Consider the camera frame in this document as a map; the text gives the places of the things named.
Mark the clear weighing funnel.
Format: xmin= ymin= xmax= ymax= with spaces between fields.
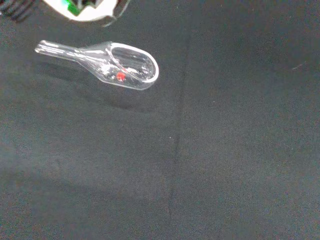
xmin=34 ymin=39 xmax=160 ymax=91

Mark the black bench cloth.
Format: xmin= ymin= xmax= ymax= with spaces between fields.
xmin=0 ymin=0 xmax=320 ymax=240

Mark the black ribbed cable loop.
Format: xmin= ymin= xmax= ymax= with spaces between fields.
xmin=0 ymin=0 xmax=34 ymax=22

